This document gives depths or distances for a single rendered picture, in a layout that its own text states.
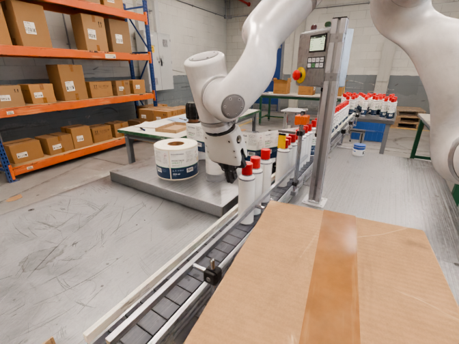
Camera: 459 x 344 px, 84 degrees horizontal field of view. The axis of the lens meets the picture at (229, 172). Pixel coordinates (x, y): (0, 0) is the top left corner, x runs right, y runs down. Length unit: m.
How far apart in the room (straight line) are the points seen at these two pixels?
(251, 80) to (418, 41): 0.35
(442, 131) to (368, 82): 7.86
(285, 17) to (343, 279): 0.47
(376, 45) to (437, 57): 7.92
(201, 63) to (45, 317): 0.65
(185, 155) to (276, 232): 0.80
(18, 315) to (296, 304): 0.65
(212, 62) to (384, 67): 8.06
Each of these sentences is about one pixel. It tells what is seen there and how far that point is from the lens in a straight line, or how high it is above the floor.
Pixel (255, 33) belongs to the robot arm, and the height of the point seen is 1.41.
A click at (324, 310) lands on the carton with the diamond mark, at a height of 1.12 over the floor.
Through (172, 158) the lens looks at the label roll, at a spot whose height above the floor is 0.98.
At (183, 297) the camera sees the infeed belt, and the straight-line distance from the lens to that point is 0.63.
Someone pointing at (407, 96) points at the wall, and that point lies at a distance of 8.61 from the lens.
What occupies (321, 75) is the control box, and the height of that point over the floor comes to 1.33.
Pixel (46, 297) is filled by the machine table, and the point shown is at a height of 0.83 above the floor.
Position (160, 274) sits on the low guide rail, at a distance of 0.64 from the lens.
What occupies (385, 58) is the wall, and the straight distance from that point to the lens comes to 8.50.
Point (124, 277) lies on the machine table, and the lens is 0.78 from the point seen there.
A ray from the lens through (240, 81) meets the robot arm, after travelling 0.48.
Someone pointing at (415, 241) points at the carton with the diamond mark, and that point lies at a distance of 0.45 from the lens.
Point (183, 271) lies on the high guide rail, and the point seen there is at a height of 0.96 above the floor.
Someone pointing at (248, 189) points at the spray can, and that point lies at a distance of 0.77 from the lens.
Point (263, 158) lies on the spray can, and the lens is 0.90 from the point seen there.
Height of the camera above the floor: 1.35
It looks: 22 degrees down
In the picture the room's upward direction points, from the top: straight up
